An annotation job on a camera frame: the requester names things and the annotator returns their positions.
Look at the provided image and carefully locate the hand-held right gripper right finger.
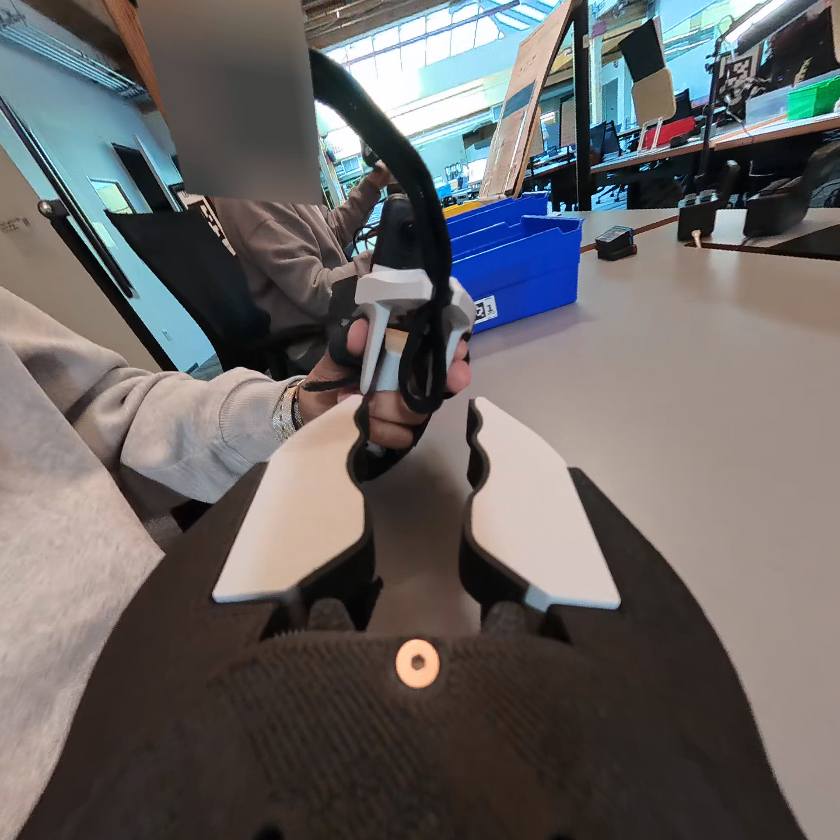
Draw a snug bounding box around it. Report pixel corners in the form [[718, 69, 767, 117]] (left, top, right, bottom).
[[459, 397, 622, 631]]

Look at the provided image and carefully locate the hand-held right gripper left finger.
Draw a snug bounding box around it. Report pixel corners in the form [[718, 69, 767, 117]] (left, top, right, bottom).
[[211, 394, 383, 631]]

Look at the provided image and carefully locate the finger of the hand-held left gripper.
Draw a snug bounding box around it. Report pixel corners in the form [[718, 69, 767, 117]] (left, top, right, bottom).
[[438, 278, 476, 396], [354, 269, 435, 395]]

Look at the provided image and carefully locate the black braided cable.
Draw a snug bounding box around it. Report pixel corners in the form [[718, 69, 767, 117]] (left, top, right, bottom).
[[307, 49, 455, 416]]

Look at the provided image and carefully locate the person's left forearm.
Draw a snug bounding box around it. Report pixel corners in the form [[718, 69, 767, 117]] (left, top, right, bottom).
[[0, 285, 298, 508]]

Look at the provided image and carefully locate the grey desk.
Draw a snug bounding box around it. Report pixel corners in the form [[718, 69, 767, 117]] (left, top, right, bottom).
[[364, 206, 840, 840]]

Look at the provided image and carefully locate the black desk mat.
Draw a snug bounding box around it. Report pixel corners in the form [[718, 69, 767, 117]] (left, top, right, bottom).
[[686, 223, 840, 262]]

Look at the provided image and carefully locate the person's left hand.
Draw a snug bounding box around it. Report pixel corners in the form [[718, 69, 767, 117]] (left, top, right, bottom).
[[304, 320, 472, 452]]

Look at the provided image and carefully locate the blue storage bin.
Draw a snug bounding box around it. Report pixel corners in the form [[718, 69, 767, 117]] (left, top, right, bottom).
[[446, 192, 550, 241], [446, 215, 584, 336]]

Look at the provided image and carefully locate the black power adapter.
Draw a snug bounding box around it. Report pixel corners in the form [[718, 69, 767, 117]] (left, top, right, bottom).
[[595, 224, 638, 262]]

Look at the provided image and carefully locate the wooden sign board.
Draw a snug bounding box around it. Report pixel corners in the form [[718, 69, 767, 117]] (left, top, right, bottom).
[[477, 0, 580, 202]]

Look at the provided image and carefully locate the black office chair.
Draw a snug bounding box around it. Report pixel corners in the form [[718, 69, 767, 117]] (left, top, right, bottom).
[[104, 209, 311, 383]]

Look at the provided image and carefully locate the black pole stand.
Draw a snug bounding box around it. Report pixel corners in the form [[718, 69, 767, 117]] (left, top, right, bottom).
[[571, 0, 593, 213]]

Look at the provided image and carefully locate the person's grey sweatshirt torso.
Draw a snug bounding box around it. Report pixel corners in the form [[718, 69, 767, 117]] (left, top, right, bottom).
[[0, 341, 166, 840]]

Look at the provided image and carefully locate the red storage bin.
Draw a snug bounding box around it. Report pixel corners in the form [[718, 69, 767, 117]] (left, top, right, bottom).
[[638, 117, 698, 152]]

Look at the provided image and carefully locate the wooden curved panel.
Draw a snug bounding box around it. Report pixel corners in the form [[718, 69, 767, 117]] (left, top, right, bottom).
[[617, 17, 677, 120]]

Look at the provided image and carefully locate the wooden workbench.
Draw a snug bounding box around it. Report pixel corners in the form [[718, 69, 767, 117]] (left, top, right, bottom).
[[524, 110, 840, 212]]

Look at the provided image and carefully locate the black charging dock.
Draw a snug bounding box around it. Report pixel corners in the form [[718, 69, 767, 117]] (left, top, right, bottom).
[[742, 141, 840, 239]]

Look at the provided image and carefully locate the black white marker board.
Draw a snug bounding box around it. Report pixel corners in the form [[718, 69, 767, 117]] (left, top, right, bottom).
[[717, 54, 760, 107]]

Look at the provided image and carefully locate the small green storage bin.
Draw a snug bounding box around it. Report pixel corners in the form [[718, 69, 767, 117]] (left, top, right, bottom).
[[785, 77, 840, 122]]

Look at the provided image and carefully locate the black charger with cable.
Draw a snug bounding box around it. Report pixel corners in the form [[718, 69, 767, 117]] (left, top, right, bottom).
[[676, 189, 719, 244]]

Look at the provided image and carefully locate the wooden post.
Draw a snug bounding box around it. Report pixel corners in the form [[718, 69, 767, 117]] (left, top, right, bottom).
[[100, 0, 166, 120]]

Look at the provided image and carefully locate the black door handle bar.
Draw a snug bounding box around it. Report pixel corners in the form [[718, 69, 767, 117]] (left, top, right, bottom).
[[0, 97, 136, 301]]

